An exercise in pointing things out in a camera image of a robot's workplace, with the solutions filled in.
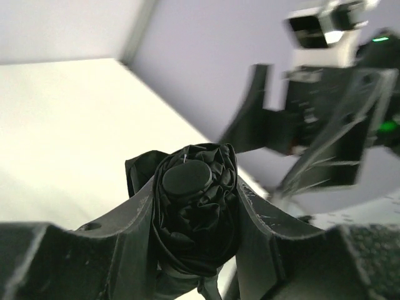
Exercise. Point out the left aluminium frame post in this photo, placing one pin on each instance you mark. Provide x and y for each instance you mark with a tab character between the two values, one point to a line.
137	32

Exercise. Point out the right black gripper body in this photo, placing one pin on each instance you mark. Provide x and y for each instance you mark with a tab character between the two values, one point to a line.
313	94

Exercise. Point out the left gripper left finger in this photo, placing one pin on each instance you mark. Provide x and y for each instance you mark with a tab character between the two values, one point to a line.
110	257

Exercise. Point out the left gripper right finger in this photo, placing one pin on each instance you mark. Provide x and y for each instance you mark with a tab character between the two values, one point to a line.
347	254

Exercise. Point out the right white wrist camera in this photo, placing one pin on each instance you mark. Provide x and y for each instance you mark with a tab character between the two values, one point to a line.
326	32

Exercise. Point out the black folding umbrella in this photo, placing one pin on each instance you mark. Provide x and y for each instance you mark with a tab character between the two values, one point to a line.
195	214

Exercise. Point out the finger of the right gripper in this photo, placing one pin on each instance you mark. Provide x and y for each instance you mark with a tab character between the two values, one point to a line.
254	127
335	155

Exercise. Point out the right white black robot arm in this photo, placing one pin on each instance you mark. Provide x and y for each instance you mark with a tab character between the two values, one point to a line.
382	52

